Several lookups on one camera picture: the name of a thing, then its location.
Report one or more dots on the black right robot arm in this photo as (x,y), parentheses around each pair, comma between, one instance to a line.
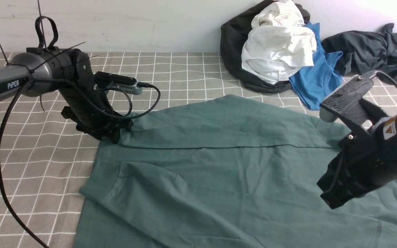
(367,159)

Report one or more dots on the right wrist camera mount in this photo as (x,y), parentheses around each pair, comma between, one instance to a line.
(347,104)

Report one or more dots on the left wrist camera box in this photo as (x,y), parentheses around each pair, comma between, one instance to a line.
(113,82)

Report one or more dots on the dark grey crumpled shirt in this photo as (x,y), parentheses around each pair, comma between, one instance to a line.
(365,51)

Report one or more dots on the green long sleeve shirt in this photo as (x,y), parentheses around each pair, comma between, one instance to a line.
(227,173)

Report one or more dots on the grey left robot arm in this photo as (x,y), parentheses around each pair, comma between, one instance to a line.
(69,72)

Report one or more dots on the black garment in pile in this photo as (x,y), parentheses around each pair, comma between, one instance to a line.
(234,34)

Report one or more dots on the blue tank top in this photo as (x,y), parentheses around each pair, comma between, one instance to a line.
(314,83)

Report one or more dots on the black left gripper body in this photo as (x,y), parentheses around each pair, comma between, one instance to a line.
(93,114)

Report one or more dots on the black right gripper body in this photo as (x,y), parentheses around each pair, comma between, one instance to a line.
(359,169)

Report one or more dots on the white crumpled shirt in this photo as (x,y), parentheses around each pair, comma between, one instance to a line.
(279,43)

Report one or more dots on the grey checkered tablecloth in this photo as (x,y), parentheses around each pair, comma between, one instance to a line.
(45,160)

